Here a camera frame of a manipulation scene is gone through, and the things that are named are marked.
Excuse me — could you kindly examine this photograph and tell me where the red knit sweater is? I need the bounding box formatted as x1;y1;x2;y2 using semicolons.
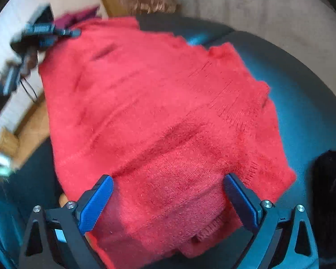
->
39;17;296;268

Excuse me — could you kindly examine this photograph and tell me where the black garment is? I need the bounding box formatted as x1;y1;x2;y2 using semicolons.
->
311;150;336;268

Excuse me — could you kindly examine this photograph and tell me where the black cable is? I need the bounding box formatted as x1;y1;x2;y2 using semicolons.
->
18;76;41;105

